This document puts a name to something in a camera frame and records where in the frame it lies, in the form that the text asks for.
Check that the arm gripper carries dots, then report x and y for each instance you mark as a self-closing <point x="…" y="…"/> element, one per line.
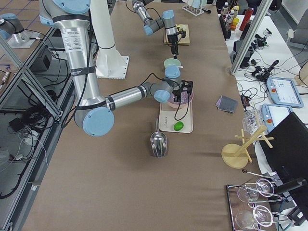
<point x="173" y="41"/>
<point x="177" y="97"/>

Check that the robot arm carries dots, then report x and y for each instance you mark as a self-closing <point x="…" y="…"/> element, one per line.
<point x="89" y="44"/>
<point x="166" y="21"/>

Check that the clear ice cubes pile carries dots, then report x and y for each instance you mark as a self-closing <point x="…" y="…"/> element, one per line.
<point x="184" y="98"/>

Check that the pink bowl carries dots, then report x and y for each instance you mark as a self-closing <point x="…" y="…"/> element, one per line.
<point x="181" y="106"/>

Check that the green bowl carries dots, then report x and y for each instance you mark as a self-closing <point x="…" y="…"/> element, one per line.
<point x="171" y="61"/>

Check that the metal ice scoop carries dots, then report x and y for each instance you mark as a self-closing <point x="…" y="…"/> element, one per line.
<point x="158" y="141"/>

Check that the bamboo cutting board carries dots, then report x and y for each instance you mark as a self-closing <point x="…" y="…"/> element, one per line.
<point x="186" y="40"/>

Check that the cream plastic tray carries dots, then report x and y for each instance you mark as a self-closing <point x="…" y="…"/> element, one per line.
<point x="167" y="120"/>

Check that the green lime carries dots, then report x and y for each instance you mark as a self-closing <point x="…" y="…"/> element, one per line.
<point x="178" y="126"/>

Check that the grey folded cloth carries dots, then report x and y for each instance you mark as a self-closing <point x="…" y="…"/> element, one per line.
<point x="226" y="104"/>

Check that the wooden mug tree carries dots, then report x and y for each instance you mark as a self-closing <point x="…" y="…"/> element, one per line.
<point x="237" y="156"/>

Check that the red bottle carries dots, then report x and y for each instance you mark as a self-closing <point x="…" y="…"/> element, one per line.
<point x="247" y="15"/>

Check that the blue teach pendant near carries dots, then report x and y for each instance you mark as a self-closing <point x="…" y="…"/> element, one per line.
<point x="274" y="114"/>

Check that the blue teach pendant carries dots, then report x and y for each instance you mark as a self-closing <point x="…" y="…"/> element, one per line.
<point x="283" y="91"/>
<point x="274" y="114"/>

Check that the blue teach pendant far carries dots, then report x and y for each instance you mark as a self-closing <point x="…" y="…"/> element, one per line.
<point x="283" y="91"/>

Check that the black monitor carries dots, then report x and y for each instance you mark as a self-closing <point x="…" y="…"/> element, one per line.
<point x="289" y="155"/>

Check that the wine glass rack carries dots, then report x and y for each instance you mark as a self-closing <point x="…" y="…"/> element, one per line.
<point x="249" y="206"/>

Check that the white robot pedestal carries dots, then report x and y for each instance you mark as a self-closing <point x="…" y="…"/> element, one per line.
<point x="109" y="62"/>

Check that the aluminium frame post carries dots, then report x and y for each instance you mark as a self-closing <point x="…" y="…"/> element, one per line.
<point x="261" y="12"/>

